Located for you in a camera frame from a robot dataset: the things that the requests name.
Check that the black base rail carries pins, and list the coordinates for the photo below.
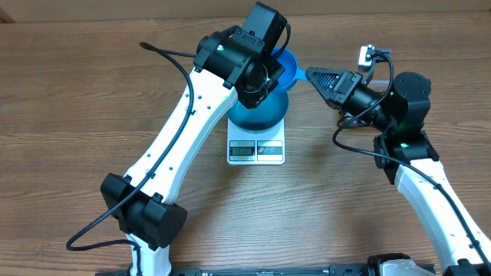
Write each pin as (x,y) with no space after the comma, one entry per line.
(331,270)

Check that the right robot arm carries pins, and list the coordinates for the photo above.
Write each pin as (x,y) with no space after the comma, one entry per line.
(404,151)

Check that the teal metal bowl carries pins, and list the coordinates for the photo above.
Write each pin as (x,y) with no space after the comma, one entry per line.
(262,118)

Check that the white digital kitchen scale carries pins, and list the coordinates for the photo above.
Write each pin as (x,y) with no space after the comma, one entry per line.
(247,148)

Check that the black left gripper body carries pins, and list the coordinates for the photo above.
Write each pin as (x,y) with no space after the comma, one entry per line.
(272,70)

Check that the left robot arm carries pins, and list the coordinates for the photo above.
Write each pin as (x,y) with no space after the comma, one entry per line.
(236,65)

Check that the blue plastic measuring scoop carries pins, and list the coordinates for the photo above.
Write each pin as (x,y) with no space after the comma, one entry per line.
(292,74)

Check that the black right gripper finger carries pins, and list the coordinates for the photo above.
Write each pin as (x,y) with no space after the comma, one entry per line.
(324,75)
(324,85)

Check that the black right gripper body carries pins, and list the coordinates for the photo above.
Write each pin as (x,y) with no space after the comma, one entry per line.
(356,99)

